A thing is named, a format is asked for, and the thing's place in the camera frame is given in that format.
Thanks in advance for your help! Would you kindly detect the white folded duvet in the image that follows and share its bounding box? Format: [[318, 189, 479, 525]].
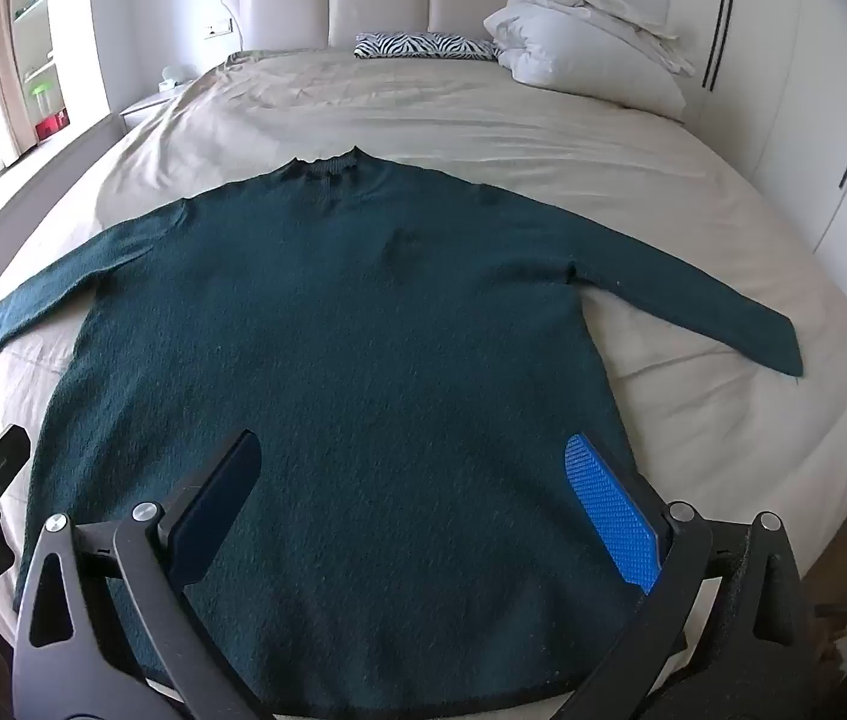
[[484, 6, 687, 121]]

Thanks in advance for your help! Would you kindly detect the bed with beige sheet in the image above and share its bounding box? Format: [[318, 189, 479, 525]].
[[0, 49, 847, 691]]

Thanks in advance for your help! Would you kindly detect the white wardrobe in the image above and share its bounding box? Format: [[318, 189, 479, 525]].
[[667, 0, 847, 361]]

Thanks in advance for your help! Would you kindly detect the white crumpled duvet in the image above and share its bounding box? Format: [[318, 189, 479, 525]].
[[505, 0, 698, 77]]

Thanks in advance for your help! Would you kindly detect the white wall shelf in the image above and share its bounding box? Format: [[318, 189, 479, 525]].
[[12, 0, 98, 145]]

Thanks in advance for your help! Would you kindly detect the grey window sill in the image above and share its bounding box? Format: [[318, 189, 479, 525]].
[[0, 111, 125, 271]]

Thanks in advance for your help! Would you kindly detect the zebra print pillow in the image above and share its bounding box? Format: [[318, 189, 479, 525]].
[[353, 31, 503, 62]]

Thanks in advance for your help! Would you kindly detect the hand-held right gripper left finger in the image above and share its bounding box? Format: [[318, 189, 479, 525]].
[[10, 429, 274, 720]]

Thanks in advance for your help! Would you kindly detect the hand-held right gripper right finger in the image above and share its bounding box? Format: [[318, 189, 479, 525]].
[[543, 433, 830, 720]]

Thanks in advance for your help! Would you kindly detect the dark green knit sweater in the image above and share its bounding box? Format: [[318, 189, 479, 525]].
[[0, 146, 803, 706]]

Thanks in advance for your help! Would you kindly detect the white nightstand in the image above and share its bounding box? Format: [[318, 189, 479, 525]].
[[119, 82, 193, 130]]

